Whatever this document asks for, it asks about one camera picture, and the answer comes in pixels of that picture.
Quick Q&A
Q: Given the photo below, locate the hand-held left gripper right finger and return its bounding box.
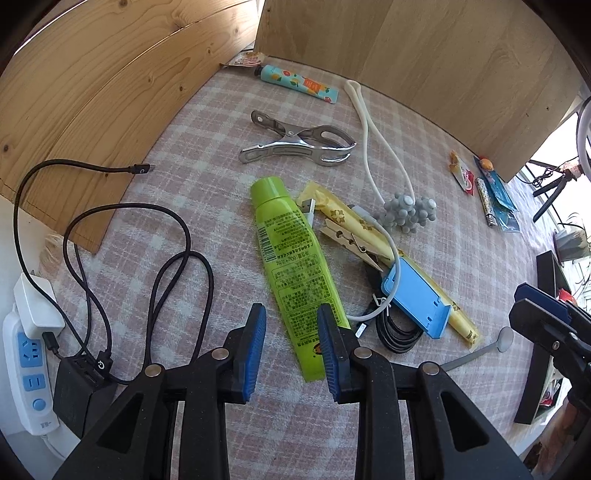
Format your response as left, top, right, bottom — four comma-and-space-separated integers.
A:
316, 303, 536, 480

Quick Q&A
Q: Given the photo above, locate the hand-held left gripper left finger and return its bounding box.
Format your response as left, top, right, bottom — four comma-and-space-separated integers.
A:
51, 302, 269, 480

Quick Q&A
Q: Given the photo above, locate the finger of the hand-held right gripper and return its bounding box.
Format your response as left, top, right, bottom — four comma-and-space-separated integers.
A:
514, 283, 591, 324
509, 299, 578, 356

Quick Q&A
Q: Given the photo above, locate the black storage box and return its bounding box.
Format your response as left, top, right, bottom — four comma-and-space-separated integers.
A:
514, 251, 578, 425

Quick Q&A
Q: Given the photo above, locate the green spray bottle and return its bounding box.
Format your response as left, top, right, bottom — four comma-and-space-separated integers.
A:
249, 176, 352, 383

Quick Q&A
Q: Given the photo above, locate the plaid cloth covered desktop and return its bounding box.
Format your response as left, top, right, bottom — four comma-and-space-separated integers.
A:
37, 55, 573, 480

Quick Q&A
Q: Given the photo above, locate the metal spoon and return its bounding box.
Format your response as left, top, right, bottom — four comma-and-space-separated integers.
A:
438, 325, 514, 372

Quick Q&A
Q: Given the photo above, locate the blue snack packet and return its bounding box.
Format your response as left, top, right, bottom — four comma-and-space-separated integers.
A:
473, 157, 520, 234

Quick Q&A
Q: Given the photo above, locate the blue phone stand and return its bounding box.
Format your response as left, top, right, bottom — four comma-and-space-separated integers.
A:
381, 256, 452, 340

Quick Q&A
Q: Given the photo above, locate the silver patterned tube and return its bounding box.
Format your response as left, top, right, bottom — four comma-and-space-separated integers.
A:
475, 178, 497, 228

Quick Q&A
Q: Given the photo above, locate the wooden clothespin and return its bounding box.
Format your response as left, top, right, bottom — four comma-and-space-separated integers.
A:
320, 218, 385, 271

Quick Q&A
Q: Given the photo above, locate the red white creamer sachet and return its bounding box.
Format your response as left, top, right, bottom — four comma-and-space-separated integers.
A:
455, 166, 476, 197

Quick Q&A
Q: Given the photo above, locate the yellow floral packet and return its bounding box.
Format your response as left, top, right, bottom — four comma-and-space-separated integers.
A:
295, 181, 481, 347

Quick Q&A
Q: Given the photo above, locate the black power adapter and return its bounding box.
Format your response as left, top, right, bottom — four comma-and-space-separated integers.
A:
52, 353, 118, 439

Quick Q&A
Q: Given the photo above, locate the metal clamp clip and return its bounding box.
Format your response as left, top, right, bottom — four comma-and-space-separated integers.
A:
239, 110, 358, 166

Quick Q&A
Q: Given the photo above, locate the white power strip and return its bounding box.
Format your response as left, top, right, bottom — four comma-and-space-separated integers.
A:
2, 311, 61, 437

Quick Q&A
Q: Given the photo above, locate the white charger plug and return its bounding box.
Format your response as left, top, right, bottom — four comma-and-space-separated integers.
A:
13, 273, 65, 340

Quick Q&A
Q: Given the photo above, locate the plywood board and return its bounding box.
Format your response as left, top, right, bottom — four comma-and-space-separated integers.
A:
254, 0, 585, 183

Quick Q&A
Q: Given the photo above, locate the fruit print hand cream tube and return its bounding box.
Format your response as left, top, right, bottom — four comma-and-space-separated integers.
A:
252, 64, 340, 104

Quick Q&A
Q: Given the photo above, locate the pink white snack sachet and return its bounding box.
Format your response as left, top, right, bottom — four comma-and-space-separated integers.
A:
221, 50, 269, 69

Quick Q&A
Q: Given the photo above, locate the pine wood board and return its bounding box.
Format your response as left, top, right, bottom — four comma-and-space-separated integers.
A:
0, 0, 259, 254

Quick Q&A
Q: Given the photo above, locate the black coiled cable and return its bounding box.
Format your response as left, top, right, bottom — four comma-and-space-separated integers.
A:
362, 258, 423, 356

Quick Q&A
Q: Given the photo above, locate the ring light tripod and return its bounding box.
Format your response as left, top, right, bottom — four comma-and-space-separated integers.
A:
529, 95, 591, 222

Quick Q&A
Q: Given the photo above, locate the white usb cable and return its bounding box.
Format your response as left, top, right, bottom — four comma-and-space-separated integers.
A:
298, 198, 400, 340

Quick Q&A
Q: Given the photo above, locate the white cord grey ball massager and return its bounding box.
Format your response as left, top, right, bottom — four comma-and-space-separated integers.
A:
345, 79, 437, 234

